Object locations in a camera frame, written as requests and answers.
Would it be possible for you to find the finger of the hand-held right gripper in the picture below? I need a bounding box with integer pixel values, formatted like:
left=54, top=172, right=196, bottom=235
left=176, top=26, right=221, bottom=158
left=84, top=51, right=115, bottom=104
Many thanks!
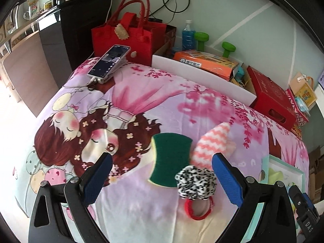
left=289, top=185, right=318, bottom=218

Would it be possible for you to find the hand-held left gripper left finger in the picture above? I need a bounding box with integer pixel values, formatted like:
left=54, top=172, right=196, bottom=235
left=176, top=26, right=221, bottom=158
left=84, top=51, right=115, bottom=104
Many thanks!
left=28, top=152, right=113, bottom=243

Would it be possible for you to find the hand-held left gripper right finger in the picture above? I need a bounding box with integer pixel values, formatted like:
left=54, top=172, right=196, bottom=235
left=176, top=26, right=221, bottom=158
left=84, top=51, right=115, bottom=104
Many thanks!
left=212, top=152, right=297, bottom=243

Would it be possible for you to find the leopard print scrunchie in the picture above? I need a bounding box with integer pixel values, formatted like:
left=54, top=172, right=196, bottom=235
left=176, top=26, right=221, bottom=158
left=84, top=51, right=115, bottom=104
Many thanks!
left=175, top=165, right=217, bottom=201

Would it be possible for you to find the teal and white tray box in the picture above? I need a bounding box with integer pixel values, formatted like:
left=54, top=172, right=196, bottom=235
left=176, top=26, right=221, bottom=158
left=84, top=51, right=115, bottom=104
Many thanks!
left=247, top=155, right=305, bottom=242

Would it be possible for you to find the light green microfiber cloth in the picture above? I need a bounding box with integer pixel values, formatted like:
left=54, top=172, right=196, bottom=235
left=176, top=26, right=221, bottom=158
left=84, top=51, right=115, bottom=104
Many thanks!
left=268, top=167, right=296, bottom=212

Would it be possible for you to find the brown cardboard box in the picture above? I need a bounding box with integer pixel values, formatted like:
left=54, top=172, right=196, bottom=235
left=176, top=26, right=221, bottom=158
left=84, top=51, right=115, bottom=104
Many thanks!
left=307, top=147, right=322, bottom=203

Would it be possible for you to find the pink white knitted cloth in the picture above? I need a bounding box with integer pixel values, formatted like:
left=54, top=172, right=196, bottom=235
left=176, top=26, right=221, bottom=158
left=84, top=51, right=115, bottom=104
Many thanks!
left=190, top=122, right=237, bottom=170

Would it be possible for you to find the red tape roll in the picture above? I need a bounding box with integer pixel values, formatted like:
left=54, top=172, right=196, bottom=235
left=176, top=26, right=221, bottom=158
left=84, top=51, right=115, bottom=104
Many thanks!
left=184, top=196, right=215, bottom=221

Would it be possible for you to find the green scouring sponge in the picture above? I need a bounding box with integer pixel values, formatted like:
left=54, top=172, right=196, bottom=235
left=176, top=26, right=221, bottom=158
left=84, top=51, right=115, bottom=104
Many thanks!
left=147, top=133, right=193, bottom=189

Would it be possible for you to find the pink patterned box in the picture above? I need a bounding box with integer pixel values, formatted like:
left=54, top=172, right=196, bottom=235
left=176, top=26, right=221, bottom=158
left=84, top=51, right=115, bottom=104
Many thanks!
left=286, top=88, right=309, bottom=129

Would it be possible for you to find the red gift box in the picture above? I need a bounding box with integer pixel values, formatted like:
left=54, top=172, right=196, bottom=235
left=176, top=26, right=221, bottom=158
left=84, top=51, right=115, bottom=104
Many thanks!
left=247, top=66, right=297, bottom=131

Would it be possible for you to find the printed cartoon blanket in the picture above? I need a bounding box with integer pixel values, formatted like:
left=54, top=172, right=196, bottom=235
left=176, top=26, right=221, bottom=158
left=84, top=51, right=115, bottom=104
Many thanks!
left=0, top=57, right=310, bottom=243

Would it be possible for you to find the light blue packet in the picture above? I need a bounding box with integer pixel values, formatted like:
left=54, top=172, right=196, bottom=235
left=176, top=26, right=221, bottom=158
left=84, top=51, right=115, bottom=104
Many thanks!
left=295, top=97, right=310, bottom=112

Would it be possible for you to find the white storage box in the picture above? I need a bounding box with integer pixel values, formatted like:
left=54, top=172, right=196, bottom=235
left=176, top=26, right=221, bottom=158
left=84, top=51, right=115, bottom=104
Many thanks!
left=151, top=54, right=257, bottom=104

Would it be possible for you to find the teal item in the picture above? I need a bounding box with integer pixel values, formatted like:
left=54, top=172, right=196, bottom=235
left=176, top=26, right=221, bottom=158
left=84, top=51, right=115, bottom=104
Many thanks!
left=234, top=66, right=246, bottom=81

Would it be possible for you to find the white phone stand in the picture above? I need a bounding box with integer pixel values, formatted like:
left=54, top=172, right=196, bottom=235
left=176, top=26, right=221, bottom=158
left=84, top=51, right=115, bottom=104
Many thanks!
left=97, top=56, right=127, bottom=84

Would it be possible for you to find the orange cardboard box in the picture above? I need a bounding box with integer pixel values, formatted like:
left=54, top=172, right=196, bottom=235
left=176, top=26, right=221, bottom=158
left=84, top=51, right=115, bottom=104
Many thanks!
left=173, top=50, right=240, bottom=81

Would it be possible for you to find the smartphone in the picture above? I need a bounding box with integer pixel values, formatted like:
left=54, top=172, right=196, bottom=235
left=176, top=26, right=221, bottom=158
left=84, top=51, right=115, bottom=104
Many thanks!
left=87, top=45, right=131, bottom=79

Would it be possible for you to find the brown wooden panel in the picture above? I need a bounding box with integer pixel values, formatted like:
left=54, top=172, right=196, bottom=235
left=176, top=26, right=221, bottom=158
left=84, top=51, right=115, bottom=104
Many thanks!
left=0, top=30, right=60, bottom=117

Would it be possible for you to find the green dumbbell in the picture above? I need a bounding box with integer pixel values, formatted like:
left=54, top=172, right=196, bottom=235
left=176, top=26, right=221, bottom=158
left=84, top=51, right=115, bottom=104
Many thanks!
left=194, top=32, right=210, bottom=52
left=221, top=42, right=236, bottom=59

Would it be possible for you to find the red felt handbag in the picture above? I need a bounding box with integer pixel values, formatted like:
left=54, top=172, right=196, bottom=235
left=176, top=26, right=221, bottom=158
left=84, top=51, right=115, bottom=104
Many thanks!
left=91, top=0, right=167, bottom=69

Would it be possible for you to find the plastic bottle with blue liquid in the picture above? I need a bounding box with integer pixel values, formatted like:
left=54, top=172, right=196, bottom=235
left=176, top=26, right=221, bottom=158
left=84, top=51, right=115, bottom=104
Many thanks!
left=182, top=20, right=196, bottom=51

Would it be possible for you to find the black cabinet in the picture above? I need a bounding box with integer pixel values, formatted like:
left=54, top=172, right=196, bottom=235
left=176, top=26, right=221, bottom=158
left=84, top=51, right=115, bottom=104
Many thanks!
left=38, top=0, right=113, bottom=65

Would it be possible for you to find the dark red paper bag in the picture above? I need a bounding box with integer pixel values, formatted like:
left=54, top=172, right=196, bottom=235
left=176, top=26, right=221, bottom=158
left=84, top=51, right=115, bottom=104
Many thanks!
left=152, top=25, right=178, bottom=56

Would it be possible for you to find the clear glass jug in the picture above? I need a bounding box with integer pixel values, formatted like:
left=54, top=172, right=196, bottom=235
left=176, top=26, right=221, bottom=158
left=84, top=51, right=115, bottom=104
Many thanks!
left=10, top=0, right=29, bottom=31

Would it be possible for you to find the white charging cable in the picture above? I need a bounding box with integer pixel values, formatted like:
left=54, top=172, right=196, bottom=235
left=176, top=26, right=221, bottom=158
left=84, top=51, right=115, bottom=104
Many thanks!
left=61, top=77, right=99, bottom=92

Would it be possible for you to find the yellow gift box with handle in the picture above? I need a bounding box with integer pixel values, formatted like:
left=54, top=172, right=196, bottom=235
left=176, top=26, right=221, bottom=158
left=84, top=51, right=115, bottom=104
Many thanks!
left=289, top=72, right=317, bottom=107

